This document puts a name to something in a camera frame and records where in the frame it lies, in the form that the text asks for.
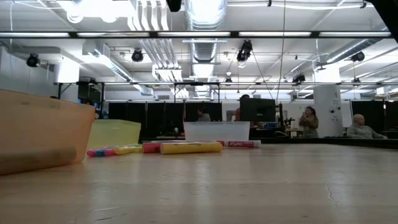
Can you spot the yellow translucent plastic bin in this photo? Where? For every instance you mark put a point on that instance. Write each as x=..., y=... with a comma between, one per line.
x=115, y=133

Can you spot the yellow-orange highlighter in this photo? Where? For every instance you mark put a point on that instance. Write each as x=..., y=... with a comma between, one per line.
x=191, y=148

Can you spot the pink highlighter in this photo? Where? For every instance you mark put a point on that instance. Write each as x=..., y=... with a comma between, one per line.
x=151, y=147

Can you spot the red Expo marker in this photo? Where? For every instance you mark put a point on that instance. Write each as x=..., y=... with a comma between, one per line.
x=239, y=144

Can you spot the white ceiling pipes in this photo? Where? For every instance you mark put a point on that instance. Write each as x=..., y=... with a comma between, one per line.
x=155, y=18

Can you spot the black ceiling spotlight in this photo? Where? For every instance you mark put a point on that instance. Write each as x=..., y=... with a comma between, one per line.
x=298, y=78
x=357, y=56
x=32, y=60
x=244, y=51
x=137, y=56

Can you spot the black pipe truss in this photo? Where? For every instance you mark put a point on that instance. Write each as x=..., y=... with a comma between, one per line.
x=140, y=83

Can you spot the black bar with light strips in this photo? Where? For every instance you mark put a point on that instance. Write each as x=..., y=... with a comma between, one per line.
x=73, y=35

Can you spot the person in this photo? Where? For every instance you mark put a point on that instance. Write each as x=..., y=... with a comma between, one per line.
x=237, y=113
x=308, y=123
x=362, y=129
x=203, y=116

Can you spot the black curtain partition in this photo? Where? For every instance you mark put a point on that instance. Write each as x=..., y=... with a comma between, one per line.
x=140, y=118
x=370, y=115

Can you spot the clear plastic bin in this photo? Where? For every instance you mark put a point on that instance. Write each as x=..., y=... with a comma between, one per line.
x=217, y=130

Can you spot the black monitor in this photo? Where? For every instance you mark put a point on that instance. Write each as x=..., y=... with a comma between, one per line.
x=258, y=109

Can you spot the thin yellow-orange marker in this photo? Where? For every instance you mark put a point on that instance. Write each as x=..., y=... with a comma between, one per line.
x=127, y=150

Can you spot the black equipment stand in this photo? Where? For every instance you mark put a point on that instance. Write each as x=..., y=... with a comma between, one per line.
x=281, y=119

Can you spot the thin pink marker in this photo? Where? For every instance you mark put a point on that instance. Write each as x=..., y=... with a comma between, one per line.
x=91, y=152
x=109, y=152

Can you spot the thin blue marker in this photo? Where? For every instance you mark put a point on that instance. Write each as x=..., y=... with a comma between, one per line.
x=100, y=152

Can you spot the orange translucent plastic bin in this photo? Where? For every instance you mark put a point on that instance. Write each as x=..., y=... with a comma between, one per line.
x=46, y=124

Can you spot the white pillar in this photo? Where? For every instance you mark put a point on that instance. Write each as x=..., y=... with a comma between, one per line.
x=328, y=102

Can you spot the silver round ceiling duct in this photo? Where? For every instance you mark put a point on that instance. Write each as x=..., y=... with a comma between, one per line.
x=205, y=15

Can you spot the black aluminium table frame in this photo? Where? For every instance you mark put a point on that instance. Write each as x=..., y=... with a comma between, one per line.
x=311, y=142

